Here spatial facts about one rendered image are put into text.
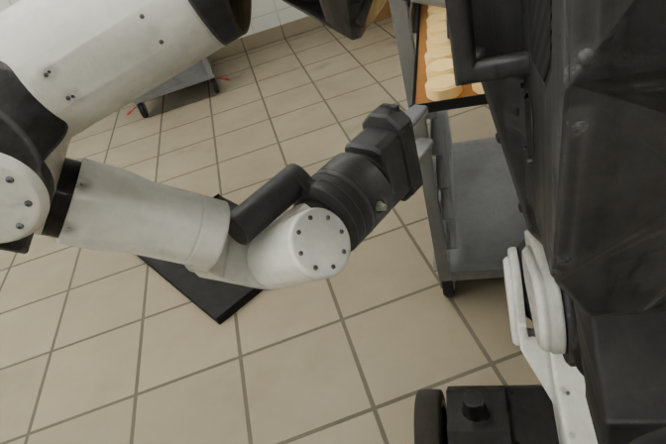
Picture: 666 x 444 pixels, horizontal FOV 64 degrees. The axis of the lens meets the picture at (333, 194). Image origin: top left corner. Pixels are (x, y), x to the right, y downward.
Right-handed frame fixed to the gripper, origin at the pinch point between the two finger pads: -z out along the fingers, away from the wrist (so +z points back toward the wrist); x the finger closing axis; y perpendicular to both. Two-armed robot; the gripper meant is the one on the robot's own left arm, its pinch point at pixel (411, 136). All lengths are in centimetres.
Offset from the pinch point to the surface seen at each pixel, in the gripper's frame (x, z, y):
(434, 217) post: -45, -34, 23
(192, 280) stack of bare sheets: -76, -7, 105
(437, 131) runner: -28, -44, 26
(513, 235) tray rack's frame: -63, -53, 14
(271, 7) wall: -55, -208, 257
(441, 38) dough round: 1.1, -27.4, 11.1
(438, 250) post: -55, -34, 24
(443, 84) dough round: 1.1, -11.7, 1.9
